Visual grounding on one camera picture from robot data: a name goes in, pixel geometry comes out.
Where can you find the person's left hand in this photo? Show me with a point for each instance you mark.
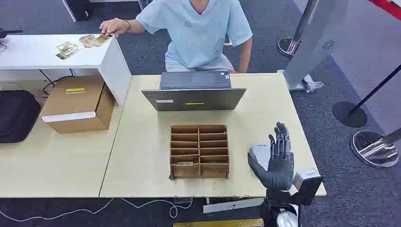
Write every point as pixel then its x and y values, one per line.
pixel 235 71

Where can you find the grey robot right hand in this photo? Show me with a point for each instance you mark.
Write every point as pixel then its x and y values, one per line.
pixel 278 172

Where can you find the person's right hand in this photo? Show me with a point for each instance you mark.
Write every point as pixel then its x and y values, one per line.
pixel 113 26

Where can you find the printed card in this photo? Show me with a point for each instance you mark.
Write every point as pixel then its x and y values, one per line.
pixel 67 55
pixel 87 40
pixel 103 38
pixel 65 47

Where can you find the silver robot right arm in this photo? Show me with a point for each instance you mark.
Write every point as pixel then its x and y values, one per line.
pixel 282 203

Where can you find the grey flat card reader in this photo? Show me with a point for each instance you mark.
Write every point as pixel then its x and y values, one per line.
pixel 261 152

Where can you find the yellow-edged floor mat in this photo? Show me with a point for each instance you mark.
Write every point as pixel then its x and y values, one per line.
pixel 228 42

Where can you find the black cabinet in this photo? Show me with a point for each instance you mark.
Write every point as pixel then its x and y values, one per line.
pixel 80 9

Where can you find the grey open laptop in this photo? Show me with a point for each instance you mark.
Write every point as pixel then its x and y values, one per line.
pixel 194 98

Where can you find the person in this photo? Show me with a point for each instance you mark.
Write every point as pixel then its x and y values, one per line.
pixel 197 34

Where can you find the white side desk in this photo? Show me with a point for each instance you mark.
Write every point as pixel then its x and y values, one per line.
pixel 62 56

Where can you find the yellow floor plate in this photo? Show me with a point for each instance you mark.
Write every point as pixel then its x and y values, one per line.
pixel 219 223

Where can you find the clear plastic wrap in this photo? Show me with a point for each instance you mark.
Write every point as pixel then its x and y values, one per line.
pixel 313 85

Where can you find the wooden slotted card box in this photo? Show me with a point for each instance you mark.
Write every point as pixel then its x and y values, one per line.
pixel 199 152

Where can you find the silver kiosk panel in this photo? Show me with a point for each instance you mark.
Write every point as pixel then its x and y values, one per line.
pixel 316 40

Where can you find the brown cardboard box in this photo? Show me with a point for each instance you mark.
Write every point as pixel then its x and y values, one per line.
pixel 76 105

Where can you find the black stanchion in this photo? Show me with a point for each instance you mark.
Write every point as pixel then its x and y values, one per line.
pixel 349 114

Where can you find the card in wooden box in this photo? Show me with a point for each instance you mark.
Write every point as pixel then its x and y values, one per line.
pixel 185 163

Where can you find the chrome stanchion with mirror base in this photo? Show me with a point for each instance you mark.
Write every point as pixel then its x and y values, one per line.
pixel 374 148

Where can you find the black power adapter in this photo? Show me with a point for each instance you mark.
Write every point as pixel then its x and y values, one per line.
pixel 183 200

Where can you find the grey device edge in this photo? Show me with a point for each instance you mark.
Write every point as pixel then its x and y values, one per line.
pixel 2 47

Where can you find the black bag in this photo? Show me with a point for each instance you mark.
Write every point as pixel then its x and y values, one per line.
pixel 17 116

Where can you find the red barrier belt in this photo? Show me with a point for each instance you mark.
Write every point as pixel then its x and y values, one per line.
pixel 387 7

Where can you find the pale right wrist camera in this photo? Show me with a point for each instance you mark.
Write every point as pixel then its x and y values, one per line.
pixel 307 183

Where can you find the chrome stanchion post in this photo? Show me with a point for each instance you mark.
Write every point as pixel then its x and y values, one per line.
pixel 296 31

